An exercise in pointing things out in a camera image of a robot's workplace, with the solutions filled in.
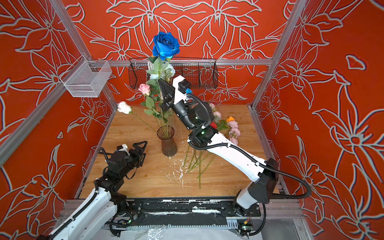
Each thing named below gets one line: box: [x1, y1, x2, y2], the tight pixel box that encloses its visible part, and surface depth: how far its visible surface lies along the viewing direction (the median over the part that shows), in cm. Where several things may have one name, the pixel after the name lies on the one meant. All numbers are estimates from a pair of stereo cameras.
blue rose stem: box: [148, 32, 180, 80], surface depth 38 cm
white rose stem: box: [117, 101, 158, 133], surface depth 65 cm
